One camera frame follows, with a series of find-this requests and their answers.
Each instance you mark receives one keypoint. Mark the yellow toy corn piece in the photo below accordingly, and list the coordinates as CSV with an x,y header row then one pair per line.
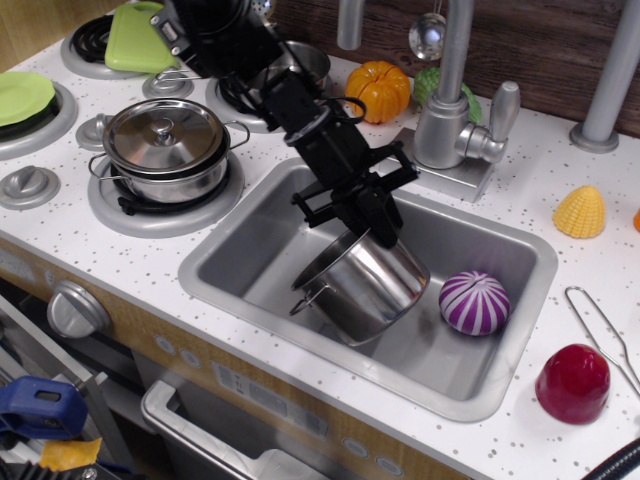
x,y
581,214

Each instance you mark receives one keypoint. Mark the yellow tape piece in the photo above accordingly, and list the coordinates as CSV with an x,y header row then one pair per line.
x,y
60,455

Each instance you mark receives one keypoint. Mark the oven door handle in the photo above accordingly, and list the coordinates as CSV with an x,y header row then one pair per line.
x,y
273,464

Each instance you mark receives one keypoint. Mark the purple striped toy onion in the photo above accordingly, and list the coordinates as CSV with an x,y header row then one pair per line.
x,y
474,303

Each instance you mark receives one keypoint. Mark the grey post right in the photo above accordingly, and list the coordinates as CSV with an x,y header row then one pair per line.
x,y
596,134

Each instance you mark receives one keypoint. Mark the steel saucepan with wire handle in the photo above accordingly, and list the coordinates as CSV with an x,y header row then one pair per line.
x,y
298,57

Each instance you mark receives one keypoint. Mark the grey stove burner far left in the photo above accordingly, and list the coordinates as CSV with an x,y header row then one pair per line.
x,y
45,136

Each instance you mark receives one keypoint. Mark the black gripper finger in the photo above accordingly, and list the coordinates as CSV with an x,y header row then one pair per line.
x,y
379,215
347,210

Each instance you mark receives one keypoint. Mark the blue clamp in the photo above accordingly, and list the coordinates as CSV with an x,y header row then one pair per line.
x,y
38,408

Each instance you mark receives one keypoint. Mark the grey stove knob front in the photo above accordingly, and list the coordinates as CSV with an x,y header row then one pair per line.
x,y
73,312

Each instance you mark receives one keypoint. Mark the grey stove burner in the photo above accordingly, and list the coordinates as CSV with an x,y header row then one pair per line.
x,y
45,136
83,52
120,211

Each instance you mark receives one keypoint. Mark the grey toy sink basin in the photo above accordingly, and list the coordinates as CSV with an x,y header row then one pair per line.
x,y
248,264

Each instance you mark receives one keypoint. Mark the green cutting board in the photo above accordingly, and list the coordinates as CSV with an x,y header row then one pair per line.
x,y
133,44

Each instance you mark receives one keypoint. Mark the grey countertop knob left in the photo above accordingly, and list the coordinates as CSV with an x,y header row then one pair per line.
x,y
28,188

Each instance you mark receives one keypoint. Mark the grey post middle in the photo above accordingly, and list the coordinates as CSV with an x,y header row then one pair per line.
x,y
350,24

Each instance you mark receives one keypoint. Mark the steel pot with lid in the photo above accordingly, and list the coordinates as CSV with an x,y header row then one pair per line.
x,y
165,150

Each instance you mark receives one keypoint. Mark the grey countertop knob centre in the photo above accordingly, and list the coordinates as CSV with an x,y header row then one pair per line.
x,y
169,83

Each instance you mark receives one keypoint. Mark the grey countertop knob middle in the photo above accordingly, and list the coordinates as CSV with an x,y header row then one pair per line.
x,y
89,135

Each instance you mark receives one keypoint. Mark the red toy apple half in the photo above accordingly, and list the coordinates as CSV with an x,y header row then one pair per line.
x,y
573,386

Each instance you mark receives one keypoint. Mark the silver toy faucet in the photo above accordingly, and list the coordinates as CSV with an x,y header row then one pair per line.
x,y
454,155

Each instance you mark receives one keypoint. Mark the green toy plate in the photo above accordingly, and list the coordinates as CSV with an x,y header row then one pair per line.
x,y
23,95

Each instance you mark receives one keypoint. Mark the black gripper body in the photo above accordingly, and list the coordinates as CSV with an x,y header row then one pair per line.
x,y
341,160

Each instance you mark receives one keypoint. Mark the hanging slotted spoon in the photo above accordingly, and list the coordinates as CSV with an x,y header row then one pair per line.
x,y
264,8

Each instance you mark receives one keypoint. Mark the grey countertop knob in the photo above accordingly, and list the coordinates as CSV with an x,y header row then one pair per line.
x,y
28,188
89,135
169,83

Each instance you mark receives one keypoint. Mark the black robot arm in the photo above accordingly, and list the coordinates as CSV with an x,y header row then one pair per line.
x,y
228,40

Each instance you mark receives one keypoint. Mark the green toy vegetable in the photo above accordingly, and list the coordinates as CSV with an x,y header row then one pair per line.
x,y
426,82

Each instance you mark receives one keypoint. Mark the grey post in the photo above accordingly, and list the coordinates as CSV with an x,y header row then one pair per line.
x,y
350,24
596,134

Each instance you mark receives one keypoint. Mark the grey stove burner front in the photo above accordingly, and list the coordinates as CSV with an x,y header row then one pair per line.
x,y
120,211

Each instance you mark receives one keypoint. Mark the grey stove burner back left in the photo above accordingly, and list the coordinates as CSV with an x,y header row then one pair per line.
x,y
83,52

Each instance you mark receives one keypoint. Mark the orange toy pumpkin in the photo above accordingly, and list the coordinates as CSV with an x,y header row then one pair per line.
x,y
382,87

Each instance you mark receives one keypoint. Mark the hanging steel ladle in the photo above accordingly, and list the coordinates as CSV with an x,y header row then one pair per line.
x,y
427,34

